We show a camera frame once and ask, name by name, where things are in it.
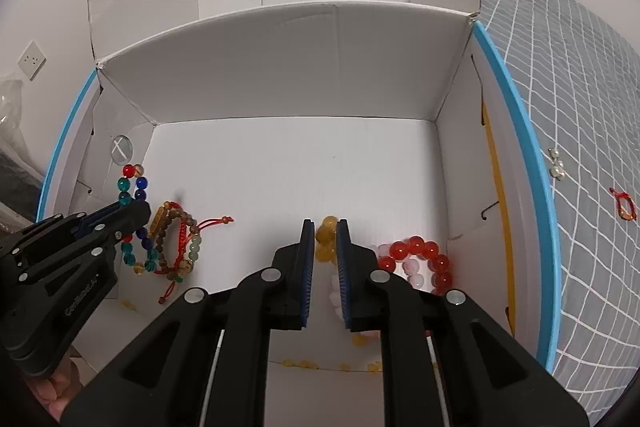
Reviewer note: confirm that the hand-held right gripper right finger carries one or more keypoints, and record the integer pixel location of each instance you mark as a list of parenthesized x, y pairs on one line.
[(342, 267)]

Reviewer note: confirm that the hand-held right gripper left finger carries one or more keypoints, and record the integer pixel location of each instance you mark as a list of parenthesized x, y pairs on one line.
[(307, 267)]

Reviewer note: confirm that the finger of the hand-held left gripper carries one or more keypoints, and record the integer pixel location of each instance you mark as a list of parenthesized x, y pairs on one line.
[(125, 222), (75, 222)]

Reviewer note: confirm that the white wall socket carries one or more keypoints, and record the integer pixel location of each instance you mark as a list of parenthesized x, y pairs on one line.
[(31, 59)]

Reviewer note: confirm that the white pearl earrings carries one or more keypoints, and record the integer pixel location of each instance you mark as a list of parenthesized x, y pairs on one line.
[(556, 167)]

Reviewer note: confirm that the blue and white cardboard box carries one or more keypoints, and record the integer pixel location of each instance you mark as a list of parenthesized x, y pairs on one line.
[(300, 157)]

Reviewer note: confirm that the person's left hand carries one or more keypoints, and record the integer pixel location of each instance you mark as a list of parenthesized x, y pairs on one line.
[(55, 392)]

